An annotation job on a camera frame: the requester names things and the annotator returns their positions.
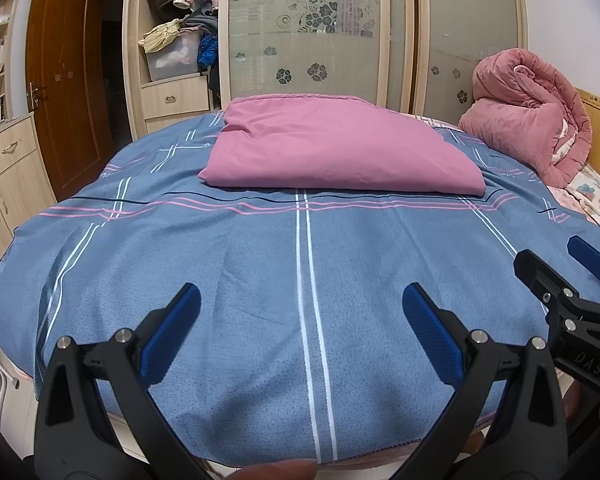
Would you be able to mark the grey clothes pile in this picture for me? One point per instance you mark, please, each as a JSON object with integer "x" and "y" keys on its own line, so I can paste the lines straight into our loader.
{"x": 200, "y": 22}

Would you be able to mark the brown wooden door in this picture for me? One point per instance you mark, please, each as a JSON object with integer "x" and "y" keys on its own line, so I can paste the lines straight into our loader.
{"x": 65, "y": 110}

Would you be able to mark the wardrobe with frosted sliding doors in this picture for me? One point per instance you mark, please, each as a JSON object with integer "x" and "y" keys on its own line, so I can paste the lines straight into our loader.
{"x": 480, "y": 20}

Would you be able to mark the light wooden bookshelf cabinet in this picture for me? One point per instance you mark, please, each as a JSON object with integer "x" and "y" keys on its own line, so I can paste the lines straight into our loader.
{"x": 10, "y": 185}

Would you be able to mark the crumpled yellow cloth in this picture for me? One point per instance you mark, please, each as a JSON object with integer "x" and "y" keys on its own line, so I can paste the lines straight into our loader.
{"x": 160, "y": 36}

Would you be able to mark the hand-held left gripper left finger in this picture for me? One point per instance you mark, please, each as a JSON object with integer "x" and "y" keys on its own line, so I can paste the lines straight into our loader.
{"x": 172, "y": 335}

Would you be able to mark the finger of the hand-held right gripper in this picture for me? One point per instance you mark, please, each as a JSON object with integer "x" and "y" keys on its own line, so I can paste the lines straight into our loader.
{"x": 592, "y": 260}
{"x": 545, "y": 280}

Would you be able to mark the blue plaid bedspread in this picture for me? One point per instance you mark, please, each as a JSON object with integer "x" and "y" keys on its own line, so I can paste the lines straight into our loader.
{"x": 205, "y": 240}

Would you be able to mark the blue garment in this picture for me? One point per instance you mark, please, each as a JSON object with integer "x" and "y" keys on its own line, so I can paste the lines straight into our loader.
{"x": 208, "y": 52}

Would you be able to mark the clear plastic storage box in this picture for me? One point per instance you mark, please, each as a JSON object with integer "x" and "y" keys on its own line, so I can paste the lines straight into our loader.
{"x": 172, "y": 60}

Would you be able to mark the pink and white hooded jacket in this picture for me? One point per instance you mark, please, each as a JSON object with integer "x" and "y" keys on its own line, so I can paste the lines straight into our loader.
{"x": 340, "y": 150}

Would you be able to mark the rolled pink quilt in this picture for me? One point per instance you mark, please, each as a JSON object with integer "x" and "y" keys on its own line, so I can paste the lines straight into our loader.
{"x": 520, "y": 120}

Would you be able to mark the white floral blanket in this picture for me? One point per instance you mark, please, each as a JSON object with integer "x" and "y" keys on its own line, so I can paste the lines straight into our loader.
{"x": 597, "y": 200}

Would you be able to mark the person's left hand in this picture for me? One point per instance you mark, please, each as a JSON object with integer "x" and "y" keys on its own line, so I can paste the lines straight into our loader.
{"x": 280, "y": 471}

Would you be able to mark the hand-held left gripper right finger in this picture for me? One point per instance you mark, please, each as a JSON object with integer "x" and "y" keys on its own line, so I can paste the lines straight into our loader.
{"x": 432, "y": 340}

